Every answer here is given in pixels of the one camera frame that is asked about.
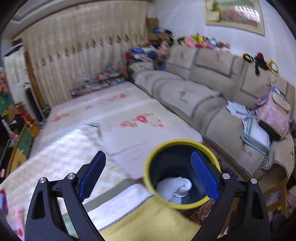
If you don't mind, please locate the black tower fan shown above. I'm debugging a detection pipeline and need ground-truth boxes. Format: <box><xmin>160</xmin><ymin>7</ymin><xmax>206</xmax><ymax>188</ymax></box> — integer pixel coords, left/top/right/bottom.
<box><xmin>23</xmin><ymin>82</ymin><xmax>46</xmax><ymax>126</ymax></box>

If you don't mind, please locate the chevron patterned mat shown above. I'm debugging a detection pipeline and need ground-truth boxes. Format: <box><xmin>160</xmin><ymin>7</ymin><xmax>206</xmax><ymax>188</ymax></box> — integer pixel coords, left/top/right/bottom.
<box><xmin>1</xmin><ymin>125</ymin><xmax>134</xmax><ymax>230</ymax></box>

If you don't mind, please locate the beige patterned curtain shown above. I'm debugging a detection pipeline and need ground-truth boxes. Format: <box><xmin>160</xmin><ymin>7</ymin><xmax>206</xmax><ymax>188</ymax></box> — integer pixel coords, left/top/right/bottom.
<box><xmin>22</xmin><ymin>1</ymin><xmax>149</xmax><ymax>106</ymax></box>

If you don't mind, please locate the black yellow-rimmed trash bin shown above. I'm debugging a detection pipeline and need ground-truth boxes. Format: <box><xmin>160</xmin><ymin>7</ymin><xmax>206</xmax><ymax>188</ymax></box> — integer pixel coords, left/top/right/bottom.
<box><xmin>143</xmin><ymin>139</ymin><xmax>221</xmax><ymax>210</ymax></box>

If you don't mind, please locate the beige fabric sofa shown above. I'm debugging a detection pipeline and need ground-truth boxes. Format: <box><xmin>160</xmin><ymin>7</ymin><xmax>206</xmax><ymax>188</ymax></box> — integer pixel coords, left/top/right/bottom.
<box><xmin>127</xmin><ymin>45</ymin><xmax>295</xmax><ymax>182</ymax></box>

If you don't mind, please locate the pink backpack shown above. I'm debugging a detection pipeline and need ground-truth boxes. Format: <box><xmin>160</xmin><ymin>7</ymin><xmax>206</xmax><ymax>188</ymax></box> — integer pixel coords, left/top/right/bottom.
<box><xmin>256</xmin><ymin>86</ymin><xmax>291</xmax><ymax>141</ymax></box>

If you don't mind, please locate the white knitted cloth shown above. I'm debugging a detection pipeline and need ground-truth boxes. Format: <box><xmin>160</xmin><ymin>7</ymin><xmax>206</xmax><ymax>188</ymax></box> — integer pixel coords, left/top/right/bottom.
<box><xmin>156</xmin><ymin>177</ymin><xmax>192</xmax><ymax>205</ymax></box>

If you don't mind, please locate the framed flower painting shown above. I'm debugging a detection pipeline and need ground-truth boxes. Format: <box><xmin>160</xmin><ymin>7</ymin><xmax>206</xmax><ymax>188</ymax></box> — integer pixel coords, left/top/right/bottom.
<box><xmin>204</xmin><ymin>0</ymin><xmax>265</xmax><ymax>36</ymax></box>

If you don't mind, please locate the stack of papers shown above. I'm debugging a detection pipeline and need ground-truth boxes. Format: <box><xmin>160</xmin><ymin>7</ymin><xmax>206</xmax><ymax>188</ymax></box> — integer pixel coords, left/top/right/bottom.
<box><xmin>226</xmin><ymin>101</ymin><xmax>270</xmax><ymax>155</ymax></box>

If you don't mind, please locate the pink floral floor mat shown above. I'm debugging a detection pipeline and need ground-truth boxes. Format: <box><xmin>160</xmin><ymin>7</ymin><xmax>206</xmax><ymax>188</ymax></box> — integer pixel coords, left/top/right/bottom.
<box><xmin>31</xmin><ymin>82</ymin><xmax>203</xmax><ymax>179</ymax></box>

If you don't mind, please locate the low toy shelf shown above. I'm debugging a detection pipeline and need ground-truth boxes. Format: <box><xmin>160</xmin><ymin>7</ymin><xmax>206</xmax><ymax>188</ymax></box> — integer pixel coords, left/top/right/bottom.
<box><xmin>70</xmin><ymin>65</ymin><xmax>127</xmax><ymax>98</ymax></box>

